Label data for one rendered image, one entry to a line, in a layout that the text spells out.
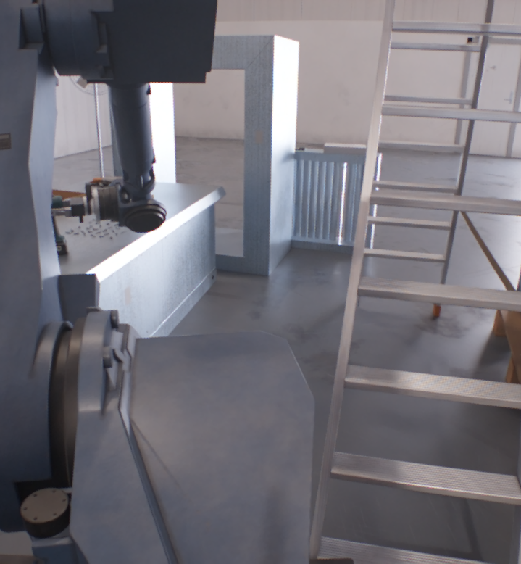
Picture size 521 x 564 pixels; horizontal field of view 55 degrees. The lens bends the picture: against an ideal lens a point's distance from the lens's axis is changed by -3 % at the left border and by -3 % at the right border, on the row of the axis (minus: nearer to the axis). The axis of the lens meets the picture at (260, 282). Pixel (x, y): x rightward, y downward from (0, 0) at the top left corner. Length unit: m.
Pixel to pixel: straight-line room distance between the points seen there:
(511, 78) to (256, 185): 8.23
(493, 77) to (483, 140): 1.17
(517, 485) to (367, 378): 0.45
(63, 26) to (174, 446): 0.86
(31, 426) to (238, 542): 0.30
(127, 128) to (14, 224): 0.88
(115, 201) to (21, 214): 1.20
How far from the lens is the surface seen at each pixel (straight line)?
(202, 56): 1.27
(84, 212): 2.11
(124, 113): 1.69
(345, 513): 1.85
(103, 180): 3.52
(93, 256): 2.13
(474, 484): 1.41
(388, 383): 1.32
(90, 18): 1.18
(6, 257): 0.88
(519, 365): 2.55
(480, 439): 2.29
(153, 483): 0.67
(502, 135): 11.21
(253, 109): 3.45
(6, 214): 0.93
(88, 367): 0.72
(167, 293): 2.78
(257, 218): 3.55
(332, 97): 11.23
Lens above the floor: 1.32
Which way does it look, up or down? 22 degrees down
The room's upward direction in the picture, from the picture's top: 1 degrees clockwise
